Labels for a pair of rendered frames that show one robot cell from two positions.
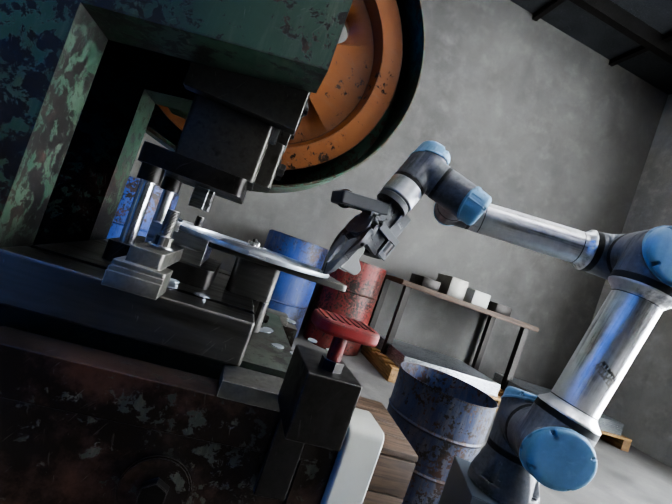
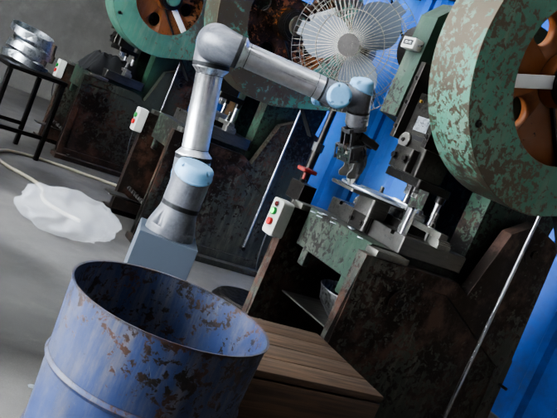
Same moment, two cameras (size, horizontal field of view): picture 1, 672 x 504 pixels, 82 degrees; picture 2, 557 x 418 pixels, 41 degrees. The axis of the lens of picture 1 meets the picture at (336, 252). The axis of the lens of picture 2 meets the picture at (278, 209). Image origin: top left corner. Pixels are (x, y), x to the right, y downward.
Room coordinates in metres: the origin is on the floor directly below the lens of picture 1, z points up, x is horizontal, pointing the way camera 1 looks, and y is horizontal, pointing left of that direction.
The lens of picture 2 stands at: (3.05, -1.00, 0.92)
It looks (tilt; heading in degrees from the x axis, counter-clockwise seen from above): 7 degrees down; 161
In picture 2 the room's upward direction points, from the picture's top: 23 degrees clockwise
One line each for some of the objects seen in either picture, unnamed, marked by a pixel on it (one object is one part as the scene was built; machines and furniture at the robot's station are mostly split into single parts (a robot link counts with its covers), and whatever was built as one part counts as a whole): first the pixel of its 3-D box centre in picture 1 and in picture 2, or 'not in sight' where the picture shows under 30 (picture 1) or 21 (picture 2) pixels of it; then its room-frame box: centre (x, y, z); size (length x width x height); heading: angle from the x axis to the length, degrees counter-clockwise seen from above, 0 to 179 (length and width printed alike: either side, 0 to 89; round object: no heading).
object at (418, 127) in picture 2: (256, 102); (427, 136); (0.69, 0.23, 1.04); 0.17 x 0.15 x 0.30; 104
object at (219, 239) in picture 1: (254, 250); (380, 196); (0.71, 0.14, 0.78); 0.29 x 0.29 x 0.01
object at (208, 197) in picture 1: (202, 198); (410, 190); (0.68, 0.26, 0.84); 0.05 x 0.03 x 0.04; 14
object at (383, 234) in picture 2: (165, 284); (394, 233); (0.68, 0.27, 0.68); 0.45 x 0.30 x 0.06; 14
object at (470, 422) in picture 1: (428, 436); (130, 410); (1.64, -0.63, 0.24); 0.42 x 0.42 x 0.48
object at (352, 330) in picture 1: (335, 352); (304, 177); (0.42, -0.04, 0.72); 0.07 x 0.06 x 0.08; 104
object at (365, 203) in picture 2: (267, 292); (362, 209); (0.72, 0.10, 0.72); 0.25 x 0.14 x 0.14; 104
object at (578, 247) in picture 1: (537, 234); (274, 68); (0.89, -0.43, 1.03); 0.49 x 0.11 x 0.12; 81
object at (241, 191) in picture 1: (198, 184); (416, 186); (0.68, 0.27, 0.86); 0.20 x 0.16 x 0.05; 14
